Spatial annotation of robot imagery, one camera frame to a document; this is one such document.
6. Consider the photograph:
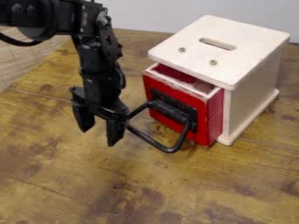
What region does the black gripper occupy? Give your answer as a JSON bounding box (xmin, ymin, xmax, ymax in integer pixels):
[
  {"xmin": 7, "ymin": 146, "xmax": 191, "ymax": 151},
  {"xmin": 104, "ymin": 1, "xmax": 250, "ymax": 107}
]
[{"xmin": 70, "ymin": 38, "xmax": 128, "ymax": 147}]

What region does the black metal drawer handle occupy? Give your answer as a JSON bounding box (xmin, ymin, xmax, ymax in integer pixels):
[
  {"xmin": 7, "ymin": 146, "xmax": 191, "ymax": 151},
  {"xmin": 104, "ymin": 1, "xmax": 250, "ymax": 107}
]
[{"xmin": 126, "ymin": 88, "xmax": 199, "ymax": 154}]

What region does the red wooden drawer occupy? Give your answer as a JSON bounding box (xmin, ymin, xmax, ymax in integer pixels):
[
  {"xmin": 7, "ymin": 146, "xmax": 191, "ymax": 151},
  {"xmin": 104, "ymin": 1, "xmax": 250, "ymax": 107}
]
[{"xmin": 143, "ymin": 63, "xmax": 224, "ymax": 147}]

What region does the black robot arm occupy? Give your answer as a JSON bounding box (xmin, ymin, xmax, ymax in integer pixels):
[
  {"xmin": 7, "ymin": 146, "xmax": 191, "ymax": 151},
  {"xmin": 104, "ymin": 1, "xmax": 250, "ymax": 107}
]
[{"xmin": 0, "ymin": 0, "xmax": 128, "ymax": 146}]

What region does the white wooden drawer cabinet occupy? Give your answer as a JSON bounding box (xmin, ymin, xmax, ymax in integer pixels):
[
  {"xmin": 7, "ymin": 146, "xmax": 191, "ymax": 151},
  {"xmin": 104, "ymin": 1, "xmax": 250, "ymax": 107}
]
[{"xmin": 148, "ymin": 15, "xmax": 290, "ymax": 145}]

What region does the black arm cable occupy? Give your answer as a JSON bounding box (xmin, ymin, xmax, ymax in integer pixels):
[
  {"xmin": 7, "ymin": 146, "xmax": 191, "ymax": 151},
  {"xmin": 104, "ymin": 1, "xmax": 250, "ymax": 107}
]
[{"xmin": 0, "ymin": 31, "xmax": 44, "ymax": 47}]

